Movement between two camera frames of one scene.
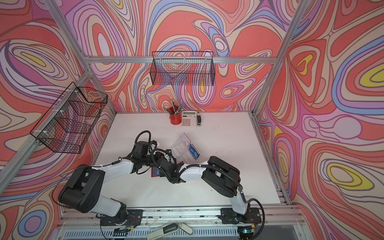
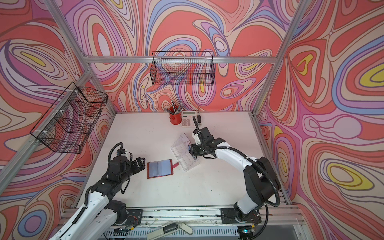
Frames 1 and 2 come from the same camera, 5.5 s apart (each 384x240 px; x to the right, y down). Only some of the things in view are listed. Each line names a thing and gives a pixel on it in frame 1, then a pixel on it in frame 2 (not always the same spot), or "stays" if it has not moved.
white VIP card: [185, 139] stays
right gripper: [162, 174] → [194, 147]
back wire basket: [185, 68] stays
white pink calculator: [189, 118] stays
